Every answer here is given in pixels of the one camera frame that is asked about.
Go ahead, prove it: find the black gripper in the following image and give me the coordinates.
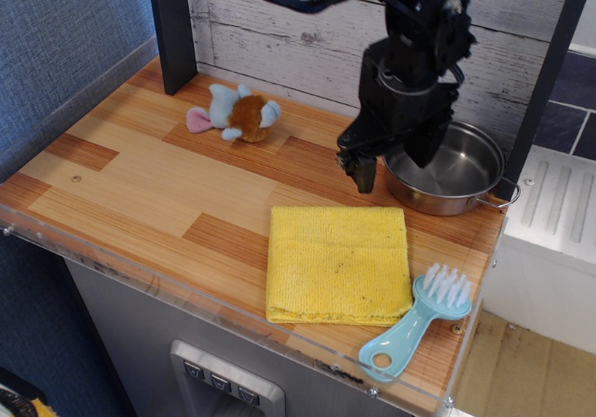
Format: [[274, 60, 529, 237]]
[[336, 38, 459, 194]]

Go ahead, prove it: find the stainless steel pot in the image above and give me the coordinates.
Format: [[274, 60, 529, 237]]
[[383, 122, 521, 216]]

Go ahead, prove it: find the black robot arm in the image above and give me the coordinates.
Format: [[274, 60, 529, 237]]
[[264, 0, 476, 194]]

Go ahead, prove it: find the yellow folded cloth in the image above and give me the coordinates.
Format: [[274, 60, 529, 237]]
[[265, 207, 413, 327]]

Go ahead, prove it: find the light blue scrub brush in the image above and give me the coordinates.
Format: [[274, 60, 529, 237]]
[[359, 262, 472, 383]]

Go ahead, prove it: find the blue brown plush elephant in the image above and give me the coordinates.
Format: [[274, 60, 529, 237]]
[[186, 84, 282, 143]]

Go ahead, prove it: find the white ribbed cabinet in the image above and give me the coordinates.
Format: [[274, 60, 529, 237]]
[[481, 146, 595, 352]]

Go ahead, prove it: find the clear acrylic edge guard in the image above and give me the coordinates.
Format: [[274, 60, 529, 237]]
[[0, 205, 494, 413]]

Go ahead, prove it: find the silver dispenser button panel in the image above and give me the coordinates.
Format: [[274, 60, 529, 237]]
[[169, 340, 286, 416]]

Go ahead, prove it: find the yellow black object bottom left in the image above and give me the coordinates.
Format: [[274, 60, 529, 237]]
[[1, 383, 58, 417]]

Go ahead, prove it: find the right dark shelf post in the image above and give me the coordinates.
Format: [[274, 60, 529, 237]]
[[504, 0, 587, 182]]

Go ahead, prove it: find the dark shelf post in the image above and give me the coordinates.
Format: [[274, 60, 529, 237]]
[[504, 0, 587, 182], [151, 0, 197, 95]]

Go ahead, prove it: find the left dark shelf post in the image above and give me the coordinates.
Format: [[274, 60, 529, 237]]
[[151, 0, 197, 95]]

